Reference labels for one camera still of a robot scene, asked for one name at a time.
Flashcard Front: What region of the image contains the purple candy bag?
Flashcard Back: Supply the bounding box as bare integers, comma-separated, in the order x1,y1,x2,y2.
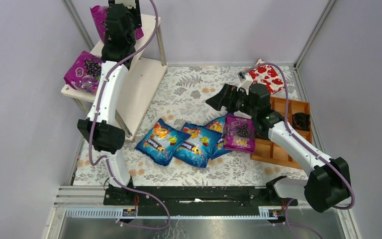
223,115,256,153
90,5,145,43
64,51,102,95

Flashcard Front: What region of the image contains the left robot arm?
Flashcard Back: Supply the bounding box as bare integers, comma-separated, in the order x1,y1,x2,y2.
77,0,162,203

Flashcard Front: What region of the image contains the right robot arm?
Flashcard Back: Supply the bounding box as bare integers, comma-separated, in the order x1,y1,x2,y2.
205,84,355,213

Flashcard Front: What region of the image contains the blue candy bag right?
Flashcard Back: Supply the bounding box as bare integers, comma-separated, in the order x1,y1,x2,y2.
205,114,234,161

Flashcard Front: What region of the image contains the blue candy bag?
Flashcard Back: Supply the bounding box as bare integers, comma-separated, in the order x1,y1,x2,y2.
135,119,191,166
205,114,234,161
174,123,221,168

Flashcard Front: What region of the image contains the white two-tier shelf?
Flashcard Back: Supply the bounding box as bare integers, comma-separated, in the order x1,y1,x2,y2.
61,13,168,141

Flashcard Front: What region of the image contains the blue candy bag middle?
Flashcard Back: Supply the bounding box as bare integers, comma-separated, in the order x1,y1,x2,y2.
174,123,221,168

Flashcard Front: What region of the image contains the blue candy bag left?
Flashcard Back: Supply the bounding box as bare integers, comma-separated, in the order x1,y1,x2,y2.
135,119,191,166

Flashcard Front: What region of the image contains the red poppy folded cloth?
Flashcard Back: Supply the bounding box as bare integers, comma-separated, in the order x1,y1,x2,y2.
245,64,286,95

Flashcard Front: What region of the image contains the floral table mat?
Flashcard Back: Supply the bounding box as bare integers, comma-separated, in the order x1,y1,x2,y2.
73,65,325,187

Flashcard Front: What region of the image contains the black orange rolled item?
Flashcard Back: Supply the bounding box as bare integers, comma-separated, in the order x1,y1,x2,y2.
292,113,311,131

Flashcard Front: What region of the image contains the wooden compartment tray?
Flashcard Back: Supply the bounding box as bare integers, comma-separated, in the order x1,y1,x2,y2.
250,97,316,174

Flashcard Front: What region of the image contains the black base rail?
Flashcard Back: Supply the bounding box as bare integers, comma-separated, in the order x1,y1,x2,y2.
103,185,289,217

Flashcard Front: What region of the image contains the aluminium frame post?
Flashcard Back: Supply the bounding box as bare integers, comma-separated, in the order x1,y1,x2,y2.
294,0,339,71

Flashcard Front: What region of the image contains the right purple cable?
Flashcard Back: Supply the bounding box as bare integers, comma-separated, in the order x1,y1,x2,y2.
243,62,357,239

